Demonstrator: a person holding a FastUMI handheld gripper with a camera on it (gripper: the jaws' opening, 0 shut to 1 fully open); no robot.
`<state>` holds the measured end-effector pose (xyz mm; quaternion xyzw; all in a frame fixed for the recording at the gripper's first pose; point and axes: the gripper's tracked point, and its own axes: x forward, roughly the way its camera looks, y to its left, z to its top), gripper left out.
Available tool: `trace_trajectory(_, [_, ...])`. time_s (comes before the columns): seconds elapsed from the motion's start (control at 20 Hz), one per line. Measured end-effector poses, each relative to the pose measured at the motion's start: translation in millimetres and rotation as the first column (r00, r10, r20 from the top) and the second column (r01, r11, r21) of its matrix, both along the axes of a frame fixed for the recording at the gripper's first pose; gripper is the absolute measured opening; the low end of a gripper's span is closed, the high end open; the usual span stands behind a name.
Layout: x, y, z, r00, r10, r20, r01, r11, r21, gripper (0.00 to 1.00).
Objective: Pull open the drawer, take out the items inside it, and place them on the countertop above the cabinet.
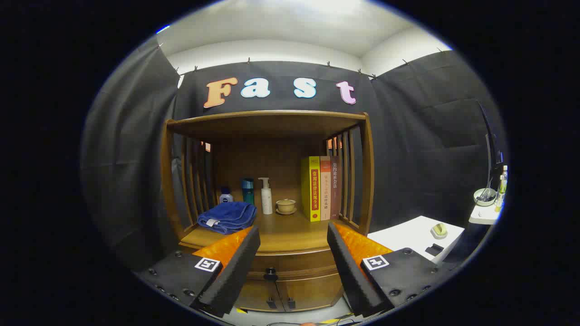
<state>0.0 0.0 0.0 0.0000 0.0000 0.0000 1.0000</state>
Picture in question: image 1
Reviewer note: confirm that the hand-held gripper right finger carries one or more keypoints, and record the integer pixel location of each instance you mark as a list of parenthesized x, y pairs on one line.
[(346, 260)]

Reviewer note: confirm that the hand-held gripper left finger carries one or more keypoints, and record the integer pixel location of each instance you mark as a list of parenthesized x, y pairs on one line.
[(240, 260)]

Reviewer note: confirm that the wooden drawer with black knob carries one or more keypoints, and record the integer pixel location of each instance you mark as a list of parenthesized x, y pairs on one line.
[(299, 262)]

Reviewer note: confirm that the wooden cabinet door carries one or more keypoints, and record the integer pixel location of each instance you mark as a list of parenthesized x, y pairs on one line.
[(256, 296), (317, 290)]

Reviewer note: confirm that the wooden countertop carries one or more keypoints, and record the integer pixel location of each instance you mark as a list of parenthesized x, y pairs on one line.
[(285, 231)]

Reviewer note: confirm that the white side cabinet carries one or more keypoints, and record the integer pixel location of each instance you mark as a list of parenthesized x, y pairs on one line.
[(408, 235)]

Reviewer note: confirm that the wooden cabinet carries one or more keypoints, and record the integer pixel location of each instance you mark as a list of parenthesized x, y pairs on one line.
[(267, 124)]

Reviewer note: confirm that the blue folded towel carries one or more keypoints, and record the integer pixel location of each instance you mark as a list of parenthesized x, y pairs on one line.
[(226, 217)]

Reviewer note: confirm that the small white blue-capped bottle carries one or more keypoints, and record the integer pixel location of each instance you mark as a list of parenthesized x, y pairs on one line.
[(226, 197)]

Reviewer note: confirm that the white pump bottle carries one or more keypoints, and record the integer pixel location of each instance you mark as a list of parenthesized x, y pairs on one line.
[(266, 199)]

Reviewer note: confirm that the teal bottle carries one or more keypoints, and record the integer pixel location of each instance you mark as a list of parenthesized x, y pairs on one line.
[(248, 192)]

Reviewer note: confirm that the beige lidded teacup with saucer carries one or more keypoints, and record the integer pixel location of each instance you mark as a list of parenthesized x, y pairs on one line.
[(286, 206)]

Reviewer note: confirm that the brown book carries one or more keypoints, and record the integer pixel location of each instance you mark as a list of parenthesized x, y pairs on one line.
[(335, 190)]

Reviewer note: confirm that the orange and beige book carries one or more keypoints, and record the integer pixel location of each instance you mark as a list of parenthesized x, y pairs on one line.
[(325, 190)]

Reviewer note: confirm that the yellow book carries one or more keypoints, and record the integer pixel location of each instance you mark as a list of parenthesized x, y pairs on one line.
[(311, 190)]

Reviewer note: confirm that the small black object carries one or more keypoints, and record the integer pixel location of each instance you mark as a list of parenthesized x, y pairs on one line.
[(434, 250)]

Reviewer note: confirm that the beige tape dispenser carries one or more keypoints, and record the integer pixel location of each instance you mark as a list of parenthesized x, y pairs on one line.
[(438, 231)]

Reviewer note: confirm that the white shelf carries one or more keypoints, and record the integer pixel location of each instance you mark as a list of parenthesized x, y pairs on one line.
[(482, 215)]

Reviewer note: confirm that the white bowl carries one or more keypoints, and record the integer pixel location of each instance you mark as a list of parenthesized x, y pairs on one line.
[(484, 199)]

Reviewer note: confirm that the clear green bottle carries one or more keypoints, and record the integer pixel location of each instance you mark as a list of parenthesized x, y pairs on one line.
[(501, 190)]

